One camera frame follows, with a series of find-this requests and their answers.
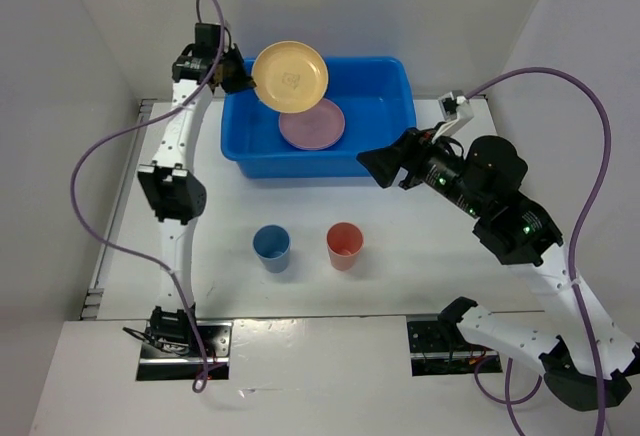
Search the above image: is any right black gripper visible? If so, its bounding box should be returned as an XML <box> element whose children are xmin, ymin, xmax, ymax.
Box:
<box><xmin>355</xmin><ymin>120</ymin><xmax>486</xmax><ymax>217</ymax></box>

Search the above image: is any yellow plastic plate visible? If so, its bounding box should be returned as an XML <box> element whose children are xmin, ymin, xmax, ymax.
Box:
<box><xmin>251</xmin><ymin>41</ymin><xmax>329</xmax><ymax>114</ymax></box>

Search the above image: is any pink plastic plate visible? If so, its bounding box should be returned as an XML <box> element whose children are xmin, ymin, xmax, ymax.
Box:
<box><xmin>278</xmin><ymin>98</ymin><xmax>346</xmax><ymax>133</ymax></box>

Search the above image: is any red plastic cup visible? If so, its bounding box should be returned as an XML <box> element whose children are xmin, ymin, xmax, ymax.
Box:
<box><xmin>326</xmin><ymin>222</ymin><xmax>364</xmax><ymax>271</ymax></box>

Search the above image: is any purple plastic plate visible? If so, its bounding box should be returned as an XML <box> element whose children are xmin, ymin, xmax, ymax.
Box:
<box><xmin>281</xmin><ymin>128</ymin><xmax>344</xmax><ymax>151</ymax></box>

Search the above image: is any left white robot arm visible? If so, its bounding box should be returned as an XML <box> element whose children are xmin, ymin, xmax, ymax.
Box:
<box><xmin>137</xmin><ymin>23</ymin><xmax>255</xmax><ymax>356</ymax></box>

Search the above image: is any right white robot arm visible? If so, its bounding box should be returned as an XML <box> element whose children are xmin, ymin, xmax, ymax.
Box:
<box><xmin>357</xmin><ymin>128</ymin><xmax>639</xmax><ymax>412</ymax></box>

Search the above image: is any blue plastic bin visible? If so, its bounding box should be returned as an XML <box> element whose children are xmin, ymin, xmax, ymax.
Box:
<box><xmin>221</xmin><ymin>56</ymin><xmax>416</xmax><ymax>179</ymax></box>

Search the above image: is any blue plastic cup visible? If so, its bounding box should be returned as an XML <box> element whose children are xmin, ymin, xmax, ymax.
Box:
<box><xmin>252</xmin><ymin>225</ymin><xmax>291</xmax><ymax>273</ymax></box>

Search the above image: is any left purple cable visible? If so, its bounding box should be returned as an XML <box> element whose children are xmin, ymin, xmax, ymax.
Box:
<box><xmin>70</xmin><ymin>0</ymin><xmax>227</xmax><ymax>393</ymax></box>

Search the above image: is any purple cable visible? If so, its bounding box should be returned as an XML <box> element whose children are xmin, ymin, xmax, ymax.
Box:
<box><xmin>70</xmin><ymin>0</ymin><xmax>227</xmax><ymax>393</ymax></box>
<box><xmin>467</xmin><ymin>66</ymin><xmax>614</xmax><ymax>436</ymax></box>

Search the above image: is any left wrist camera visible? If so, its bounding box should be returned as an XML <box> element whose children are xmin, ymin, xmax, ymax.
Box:
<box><xmin>434</xmin><ymin>90</ymin><xmax>474</xmax><ymax>140</ymax></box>

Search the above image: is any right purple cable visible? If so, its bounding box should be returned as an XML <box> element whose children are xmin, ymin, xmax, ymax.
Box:
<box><xmin>467</xmin><ymin>66</ymin><xmax>614</xmax><ymax>436</ymax></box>

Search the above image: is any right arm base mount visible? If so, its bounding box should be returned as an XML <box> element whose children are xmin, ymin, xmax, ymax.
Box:
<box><xmin>406</xmin><ymin>315</ymin><xmax>503</xmax><ymax>377</ymax></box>

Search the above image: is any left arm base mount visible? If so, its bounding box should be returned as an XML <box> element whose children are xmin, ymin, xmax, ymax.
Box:
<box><xmin>123</xmin><ymin>322</ymin><xmax>233</xmax><ymax>382</ymax></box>

